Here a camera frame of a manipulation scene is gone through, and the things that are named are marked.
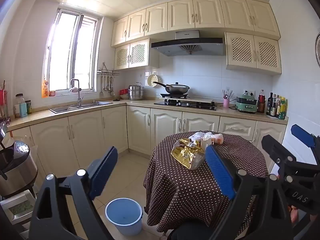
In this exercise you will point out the yellow-label sauce bottle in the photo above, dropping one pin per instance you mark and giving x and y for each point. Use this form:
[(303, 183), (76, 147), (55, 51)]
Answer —
[(277, 108)]

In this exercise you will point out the cream cabinets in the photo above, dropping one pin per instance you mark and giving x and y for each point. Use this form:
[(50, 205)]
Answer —
[(207, 13), (85, 135)]

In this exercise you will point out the tall dark glass bottle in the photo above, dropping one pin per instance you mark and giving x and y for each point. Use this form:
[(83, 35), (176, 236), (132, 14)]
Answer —
[(269, 106)]

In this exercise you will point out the stainless steamer pot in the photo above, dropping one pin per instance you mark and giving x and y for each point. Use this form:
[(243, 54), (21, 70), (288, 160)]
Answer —
[(136, 92)]

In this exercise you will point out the small white plastic bag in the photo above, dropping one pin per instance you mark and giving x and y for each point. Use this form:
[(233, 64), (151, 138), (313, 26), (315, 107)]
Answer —
[(206, 142)]

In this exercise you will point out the teal box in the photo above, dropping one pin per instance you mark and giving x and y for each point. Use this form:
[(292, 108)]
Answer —
[(23, 110)]

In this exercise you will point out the cream upper cabinets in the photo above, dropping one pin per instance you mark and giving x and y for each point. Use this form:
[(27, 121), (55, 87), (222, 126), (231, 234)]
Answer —
[(207, 13)]

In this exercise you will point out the stainless rice cooker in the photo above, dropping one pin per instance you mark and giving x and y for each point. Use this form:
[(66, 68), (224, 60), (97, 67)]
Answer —
[(20, 170)]

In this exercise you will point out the metal utensil rack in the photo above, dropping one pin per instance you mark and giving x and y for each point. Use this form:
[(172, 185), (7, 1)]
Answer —
[(107, 72)]

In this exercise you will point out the person's dark clothing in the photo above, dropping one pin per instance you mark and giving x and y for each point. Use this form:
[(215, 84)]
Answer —
[(190, 232)]

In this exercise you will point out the medium white plastic bag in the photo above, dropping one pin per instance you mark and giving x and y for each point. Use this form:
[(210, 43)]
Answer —
[(196, 136)]

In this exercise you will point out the brown polka-dot tablecloth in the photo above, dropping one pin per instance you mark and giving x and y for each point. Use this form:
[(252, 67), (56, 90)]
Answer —
[(187, 187)]

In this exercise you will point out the red container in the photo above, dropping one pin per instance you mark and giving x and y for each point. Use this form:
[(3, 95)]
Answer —
[(123, 92)]

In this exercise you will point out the green electric cooker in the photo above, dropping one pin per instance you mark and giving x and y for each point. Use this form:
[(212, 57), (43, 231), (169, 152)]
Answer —
[(246, 105)]

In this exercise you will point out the bundle of chopsticks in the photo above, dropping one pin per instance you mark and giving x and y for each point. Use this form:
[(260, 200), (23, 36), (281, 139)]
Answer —
[(227, 95)]

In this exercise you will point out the red-label dark bottle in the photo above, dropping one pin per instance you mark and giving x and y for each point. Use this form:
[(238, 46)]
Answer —
[(261, 103)]

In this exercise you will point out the cream round strainer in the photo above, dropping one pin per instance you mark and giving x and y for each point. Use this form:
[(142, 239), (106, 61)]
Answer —
[(151, 80)]

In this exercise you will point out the large orange-print plastic bag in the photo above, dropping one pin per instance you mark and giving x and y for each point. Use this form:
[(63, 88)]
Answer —
[(218, 139)]

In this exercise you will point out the large lattice door cabinet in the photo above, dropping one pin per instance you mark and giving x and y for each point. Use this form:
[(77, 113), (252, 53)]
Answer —
[(252, 51)]

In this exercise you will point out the black range hood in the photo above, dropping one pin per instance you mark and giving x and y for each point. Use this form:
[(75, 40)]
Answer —
[(187, 46)]

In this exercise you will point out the green yellow oil bottle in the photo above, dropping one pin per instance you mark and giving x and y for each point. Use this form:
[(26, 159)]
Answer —
[(282, 110)]

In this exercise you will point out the hanging metal utensil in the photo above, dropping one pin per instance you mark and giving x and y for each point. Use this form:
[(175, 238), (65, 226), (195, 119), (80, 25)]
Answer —
[(101, 92), (107, 86), (112, 92)]

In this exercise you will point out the round wall object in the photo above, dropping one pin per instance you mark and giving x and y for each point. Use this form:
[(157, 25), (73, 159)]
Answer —
[(318, 50)]

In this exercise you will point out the gold snack bag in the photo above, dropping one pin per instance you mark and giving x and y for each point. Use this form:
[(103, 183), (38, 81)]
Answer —
[(185, 153)]

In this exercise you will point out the kitchen window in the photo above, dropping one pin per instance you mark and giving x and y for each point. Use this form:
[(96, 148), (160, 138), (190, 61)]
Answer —
[(65, 55)]

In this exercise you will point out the person's right hand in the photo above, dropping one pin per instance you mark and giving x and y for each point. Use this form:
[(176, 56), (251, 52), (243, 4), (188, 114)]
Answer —
[(294, 213)]

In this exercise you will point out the slim dark sauce bottle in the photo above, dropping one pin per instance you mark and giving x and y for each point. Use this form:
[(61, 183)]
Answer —
[(274, 107)]

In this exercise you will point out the stainless steel sink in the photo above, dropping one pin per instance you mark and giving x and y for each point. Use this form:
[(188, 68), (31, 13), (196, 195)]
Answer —
[(75, 108)]

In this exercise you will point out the pink utensil holder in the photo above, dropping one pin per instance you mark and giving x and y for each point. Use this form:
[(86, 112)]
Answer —
[(226, 103)]

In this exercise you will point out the beige countertop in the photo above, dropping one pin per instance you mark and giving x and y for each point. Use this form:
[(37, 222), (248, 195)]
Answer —
[(137, 103)]

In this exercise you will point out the black gas stove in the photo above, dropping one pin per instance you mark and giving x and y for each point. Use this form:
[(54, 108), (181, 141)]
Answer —
[(185, 105)]

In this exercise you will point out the black wok with lid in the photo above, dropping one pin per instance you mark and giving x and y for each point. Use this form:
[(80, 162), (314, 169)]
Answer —
[(177, 89)]

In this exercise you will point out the blue plastic bucket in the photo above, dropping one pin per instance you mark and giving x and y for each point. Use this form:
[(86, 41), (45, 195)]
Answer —
[(123, 217)]

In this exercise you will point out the metal sink faucet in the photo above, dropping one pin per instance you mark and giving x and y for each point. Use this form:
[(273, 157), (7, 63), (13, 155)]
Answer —
[(79, 97)]

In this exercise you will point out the cream lower cabinets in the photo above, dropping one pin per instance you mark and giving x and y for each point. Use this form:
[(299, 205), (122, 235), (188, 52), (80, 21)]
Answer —
[(85, 135)]

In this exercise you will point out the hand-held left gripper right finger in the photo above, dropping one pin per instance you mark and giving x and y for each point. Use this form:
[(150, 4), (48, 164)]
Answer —
[(220, 172)]

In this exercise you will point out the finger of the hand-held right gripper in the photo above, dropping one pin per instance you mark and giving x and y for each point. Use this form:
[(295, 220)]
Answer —
[(303, 135), (276, 150)]

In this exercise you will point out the red utensil holder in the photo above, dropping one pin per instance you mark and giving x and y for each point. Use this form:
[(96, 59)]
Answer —
[(2, 97)]

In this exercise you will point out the clear storage jar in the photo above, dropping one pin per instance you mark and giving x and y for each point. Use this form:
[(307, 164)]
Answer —
[(18, 100)]

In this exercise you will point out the orange bottle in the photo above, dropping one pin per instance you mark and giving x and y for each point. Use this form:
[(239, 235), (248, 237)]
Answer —
[(45, 88)]

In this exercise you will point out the small lattice door cabinet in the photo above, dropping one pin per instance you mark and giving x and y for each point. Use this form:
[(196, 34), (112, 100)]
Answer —
[(136, 55)]

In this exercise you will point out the white box with green contents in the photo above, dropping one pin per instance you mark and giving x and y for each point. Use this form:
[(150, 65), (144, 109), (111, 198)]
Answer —
[(20, 208)]

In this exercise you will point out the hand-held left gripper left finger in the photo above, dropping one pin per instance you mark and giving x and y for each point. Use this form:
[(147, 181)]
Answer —
[(106, 170)]

